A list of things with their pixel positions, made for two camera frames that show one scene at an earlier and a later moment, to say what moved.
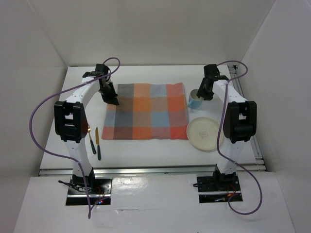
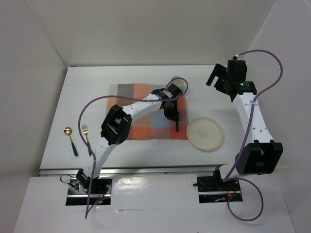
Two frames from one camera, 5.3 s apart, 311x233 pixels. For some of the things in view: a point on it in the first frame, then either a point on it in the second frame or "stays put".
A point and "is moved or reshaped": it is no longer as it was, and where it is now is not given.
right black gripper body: [206, 93] -> [227, 79]
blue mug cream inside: [194, 101] -> [180, 82]
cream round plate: [202, 134] stays put
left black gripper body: [108, 91] -> [171, 110]
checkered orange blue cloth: [147, 111] stays put
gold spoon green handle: [89, 129] is moved or reshaped
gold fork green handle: [94, 150] is moved or reshaped
